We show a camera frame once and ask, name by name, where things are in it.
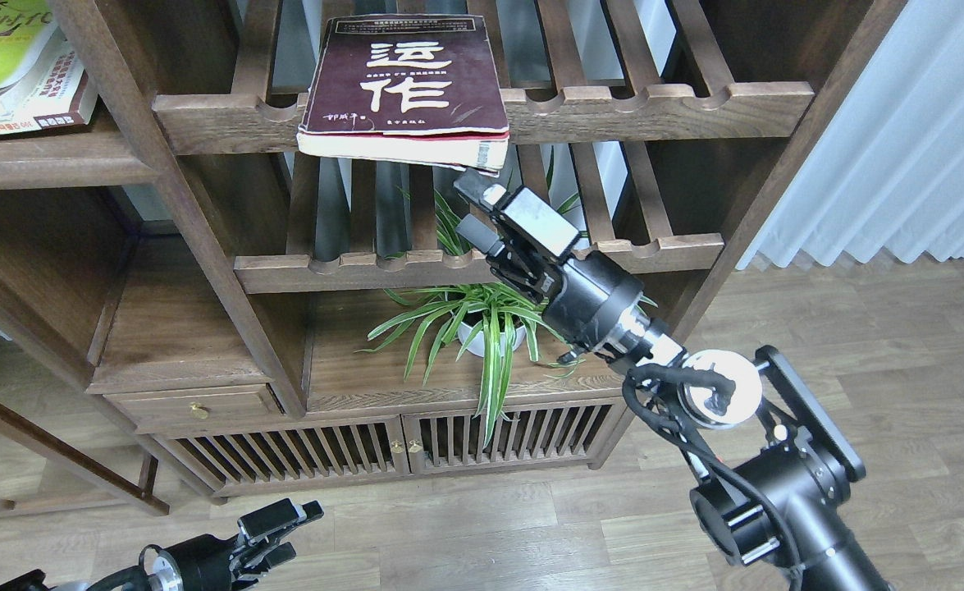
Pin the brass drawer knob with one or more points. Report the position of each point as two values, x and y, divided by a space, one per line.
198 411

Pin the white pleated curtain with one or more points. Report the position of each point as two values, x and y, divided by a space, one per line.
887 175

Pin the maroon book white characters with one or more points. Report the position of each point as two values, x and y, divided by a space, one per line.
407 88

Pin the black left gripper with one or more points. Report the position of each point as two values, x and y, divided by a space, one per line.
208 563

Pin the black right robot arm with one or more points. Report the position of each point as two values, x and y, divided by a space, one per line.
771 466

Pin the dark wooden bookshelf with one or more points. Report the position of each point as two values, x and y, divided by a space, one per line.
165 253

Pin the dark wooden side frame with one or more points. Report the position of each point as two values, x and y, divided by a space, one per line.
112 488

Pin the white plant pot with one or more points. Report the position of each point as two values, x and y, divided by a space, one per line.
472 336

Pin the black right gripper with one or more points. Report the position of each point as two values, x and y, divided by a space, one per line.
592 302

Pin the yellow green cover book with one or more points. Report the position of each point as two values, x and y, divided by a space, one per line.
28 41

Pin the green spider plant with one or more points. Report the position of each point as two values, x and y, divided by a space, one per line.
433 314

